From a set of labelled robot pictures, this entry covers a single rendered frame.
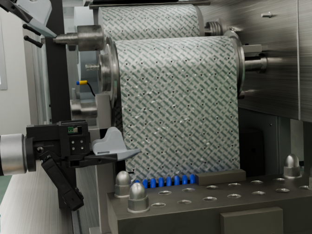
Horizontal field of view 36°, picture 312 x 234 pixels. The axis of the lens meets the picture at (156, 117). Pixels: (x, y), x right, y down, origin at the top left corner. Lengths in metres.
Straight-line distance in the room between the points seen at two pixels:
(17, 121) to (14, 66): 0.72
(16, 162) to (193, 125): 0.34
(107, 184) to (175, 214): 0.29
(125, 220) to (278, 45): 0.47
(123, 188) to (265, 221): 0.25
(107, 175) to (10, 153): 0.23
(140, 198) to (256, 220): 0.19
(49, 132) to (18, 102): 5.61
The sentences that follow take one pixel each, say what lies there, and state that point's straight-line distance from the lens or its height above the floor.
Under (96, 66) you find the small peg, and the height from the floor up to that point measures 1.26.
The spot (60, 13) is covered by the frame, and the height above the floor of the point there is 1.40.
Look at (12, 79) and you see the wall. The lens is 6.49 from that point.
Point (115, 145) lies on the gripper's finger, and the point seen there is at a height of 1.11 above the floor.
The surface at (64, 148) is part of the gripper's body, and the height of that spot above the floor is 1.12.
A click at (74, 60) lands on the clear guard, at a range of 1.94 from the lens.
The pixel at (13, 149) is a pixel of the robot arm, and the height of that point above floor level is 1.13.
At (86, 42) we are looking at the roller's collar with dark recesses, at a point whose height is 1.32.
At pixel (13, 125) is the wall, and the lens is 6.53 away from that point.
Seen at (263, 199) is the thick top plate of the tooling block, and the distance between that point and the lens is 0.81.
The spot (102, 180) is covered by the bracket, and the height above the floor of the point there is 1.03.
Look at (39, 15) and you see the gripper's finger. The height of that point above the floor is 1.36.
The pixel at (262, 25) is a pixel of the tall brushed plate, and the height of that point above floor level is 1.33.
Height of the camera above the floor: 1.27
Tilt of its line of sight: 7 degrees down
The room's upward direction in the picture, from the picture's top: 3 degrees counter-clockwise
